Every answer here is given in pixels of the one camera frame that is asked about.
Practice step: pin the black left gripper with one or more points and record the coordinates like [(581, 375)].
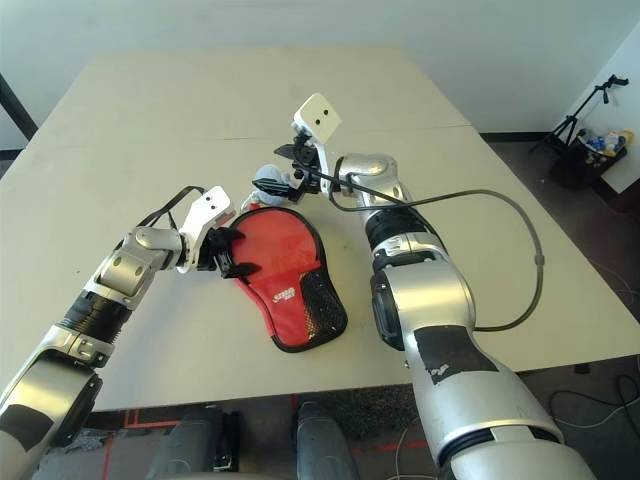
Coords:
[(212, 252)]

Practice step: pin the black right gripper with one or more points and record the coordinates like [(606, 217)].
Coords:
[(307, 170)]

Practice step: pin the grey plush zipper charm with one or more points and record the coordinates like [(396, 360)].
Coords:
[(275, 174)]

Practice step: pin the red and black paddle case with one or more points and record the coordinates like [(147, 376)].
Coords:
[(287, 295)]

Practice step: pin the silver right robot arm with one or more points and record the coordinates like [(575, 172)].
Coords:
[(425, 300)]

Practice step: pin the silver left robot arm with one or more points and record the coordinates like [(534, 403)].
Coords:
[(125, 265)]

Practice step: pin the grey robot left leg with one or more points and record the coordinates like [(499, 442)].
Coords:
[(195, 440)]

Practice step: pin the grey robot leg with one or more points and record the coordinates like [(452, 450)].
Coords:
[(195, 440), (325, 440)]

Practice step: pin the grey robot right leg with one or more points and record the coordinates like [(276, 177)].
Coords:
[(325, 440)]

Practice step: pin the black bin with bottles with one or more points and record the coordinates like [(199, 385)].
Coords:
[(570, 172)]

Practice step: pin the black tripod stand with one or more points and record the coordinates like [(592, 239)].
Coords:
[(605, 89)]

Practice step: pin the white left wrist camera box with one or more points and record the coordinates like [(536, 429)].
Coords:
[(210, 205)]

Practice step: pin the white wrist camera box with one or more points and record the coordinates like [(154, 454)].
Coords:
[(317, 117), (210, 205)]

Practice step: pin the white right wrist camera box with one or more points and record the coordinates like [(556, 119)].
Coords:
[(317, 117)]

